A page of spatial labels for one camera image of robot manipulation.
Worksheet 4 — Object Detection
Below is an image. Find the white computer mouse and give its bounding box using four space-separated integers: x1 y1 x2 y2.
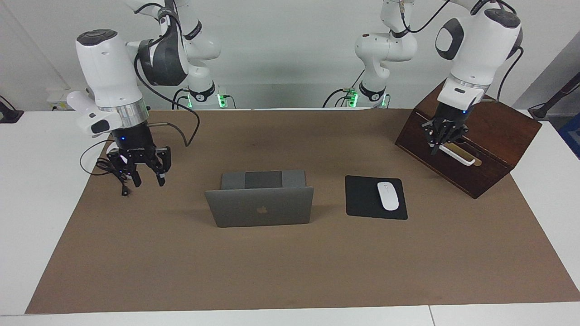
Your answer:
377 182 400 211

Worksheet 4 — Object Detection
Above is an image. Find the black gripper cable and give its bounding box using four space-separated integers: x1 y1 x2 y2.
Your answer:
134 2 201 148
399 0 525 103

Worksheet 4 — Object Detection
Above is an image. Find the black lamp power cable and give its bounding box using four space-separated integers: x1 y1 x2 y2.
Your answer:
80 139 132 197

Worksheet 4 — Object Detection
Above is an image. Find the black mouse pad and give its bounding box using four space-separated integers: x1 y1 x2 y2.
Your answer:
345 175 408 221

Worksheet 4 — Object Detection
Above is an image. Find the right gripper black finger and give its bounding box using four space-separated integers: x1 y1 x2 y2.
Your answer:
107 153 142 188
152 146 172 187

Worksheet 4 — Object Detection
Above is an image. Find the gold handle backplate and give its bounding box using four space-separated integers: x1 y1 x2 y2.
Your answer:
446 141 483 167

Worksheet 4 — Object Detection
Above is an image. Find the black stand base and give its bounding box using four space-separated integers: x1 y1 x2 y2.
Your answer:
0 95 24 124

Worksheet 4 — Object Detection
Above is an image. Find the white box handle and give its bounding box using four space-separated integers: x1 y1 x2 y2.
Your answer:
436 143 476 167

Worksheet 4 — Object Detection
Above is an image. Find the black tripod stand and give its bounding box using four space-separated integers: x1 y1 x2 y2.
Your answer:
528 72 580 121

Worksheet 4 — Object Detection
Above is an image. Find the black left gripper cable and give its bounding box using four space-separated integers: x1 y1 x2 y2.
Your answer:
399 0 525 103

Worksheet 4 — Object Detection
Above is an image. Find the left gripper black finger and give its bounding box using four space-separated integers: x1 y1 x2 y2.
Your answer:
443 126 470 149
421 120 443 156

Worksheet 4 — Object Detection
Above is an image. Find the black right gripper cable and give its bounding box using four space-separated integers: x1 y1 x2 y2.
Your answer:
134 2 201 148

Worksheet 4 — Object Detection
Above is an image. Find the blue crate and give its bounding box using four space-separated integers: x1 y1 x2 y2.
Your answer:
557 112 580 160

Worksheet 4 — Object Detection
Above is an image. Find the grey aluminium laptop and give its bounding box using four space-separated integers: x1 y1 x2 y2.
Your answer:
204 170 314 228

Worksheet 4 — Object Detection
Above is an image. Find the white desk lamp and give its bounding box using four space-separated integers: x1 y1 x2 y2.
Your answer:
66 90 119 160

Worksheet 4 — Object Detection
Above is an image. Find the dark brown wooden box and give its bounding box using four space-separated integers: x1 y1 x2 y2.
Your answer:
395 81 542 200

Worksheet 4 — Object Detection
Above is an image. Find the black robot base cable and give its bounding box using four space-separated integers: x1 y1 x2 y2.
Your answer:
171 87 191 110
323 68 366 108

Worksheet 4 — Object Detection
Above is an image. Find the brown table mat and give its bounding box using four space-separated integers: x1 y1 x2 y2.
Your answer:
25 108 580 314

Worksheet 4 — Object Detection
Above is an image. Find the white power strip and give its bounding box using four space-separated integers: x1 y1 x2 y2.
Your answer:
47 88 68 112

